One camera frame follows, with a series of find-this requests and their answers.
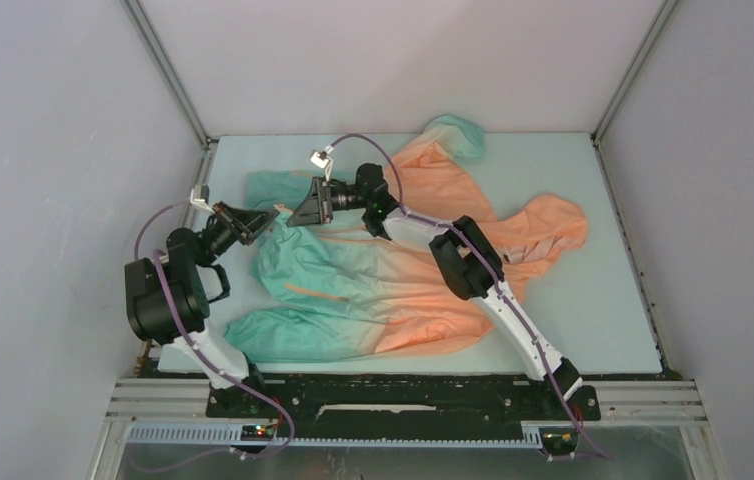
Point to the light foam table mat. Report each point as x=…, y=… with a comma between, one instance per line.
x=588, y=304

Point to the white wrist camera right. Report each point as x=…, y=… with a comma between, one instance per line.
x=320, y=158

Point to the aluminium frame rail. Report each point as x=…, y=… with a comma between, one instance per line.
x=173, y=409

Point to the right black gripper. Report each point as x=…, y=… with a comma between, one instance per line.
x=314, y=210

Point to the teal and orange gradient jacket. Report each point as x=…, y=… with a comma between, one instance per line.
x=340, y=293

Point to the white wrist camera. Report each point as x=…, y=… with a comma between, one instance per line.
x=320, y=158
x=199, y=196

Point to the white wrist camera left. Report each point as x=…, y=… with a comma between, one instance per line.
x=199, y=196

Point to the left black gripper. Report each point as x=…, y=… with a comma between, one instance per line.
x=246, y=223

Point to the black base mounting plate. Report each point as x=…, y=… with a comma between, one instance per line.
x=407, y=407

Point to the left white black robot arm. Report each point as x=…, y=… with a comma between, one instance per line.
x=168, y=298

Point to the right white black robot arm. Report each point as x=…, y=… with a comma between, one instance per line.
x=469, y=264

